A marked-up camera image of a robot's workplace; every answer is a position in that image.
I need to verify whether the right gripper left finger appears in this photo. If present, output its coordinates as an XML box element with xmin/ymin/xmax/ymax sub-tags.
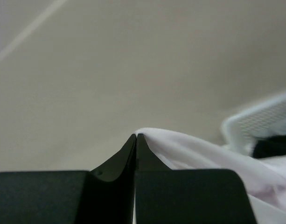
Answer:
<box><xmin>0</xmin><ymin>135</ymin><xmax>136</xmax><ymax>224</ymax></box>

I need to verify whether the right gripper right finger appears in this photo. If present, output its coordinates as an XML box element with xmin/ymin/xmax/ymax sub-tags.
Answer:
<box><xmin>135</xmin><ymin>134</ymin><xmax>257</xmax><ymax>224</ymax></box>

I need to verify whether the white tank top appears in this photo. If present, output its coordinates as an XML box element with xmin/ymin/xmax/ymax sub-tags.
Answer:
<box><xmin>135</xmin><ymin>128</ymin><xmax>286</xmax><ymax>224</ymax></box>

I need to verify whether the black tank top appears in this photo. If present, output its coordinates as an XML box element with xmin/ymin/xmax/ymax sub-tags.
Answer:
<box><xmin>251</xmin><ymin>135</ymin><xmax>286</xmax><ymax>159</ymax></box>

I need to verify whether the white plastic laundry basket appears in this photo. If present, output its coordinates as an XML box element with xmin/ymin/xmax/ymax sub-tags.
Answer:
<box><xmin>221</xmin><ymin>92</ymin><xmax>286</xmax><ymax>154</ymax></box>

